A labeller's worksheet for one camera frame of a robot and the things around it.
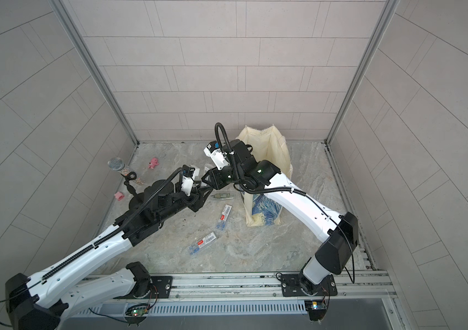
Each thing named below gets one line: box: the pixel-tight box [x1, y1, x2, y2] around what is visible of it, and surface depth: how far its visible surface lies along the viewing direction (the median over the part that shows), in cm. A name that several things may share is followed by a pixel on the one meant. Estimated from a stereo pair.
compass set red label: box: [215, 203, 233, 231], surface depth 88 cm
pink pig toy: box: [148, 156, 160, 170], surface depth 107 cm
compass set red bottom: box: [188, 231, 217, 256], surface depth 82 cm
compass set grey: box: [202, 163, 216, 178], surface depth 68 cm
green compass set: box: [210, 193, 235, 201], surface depth 95 cm
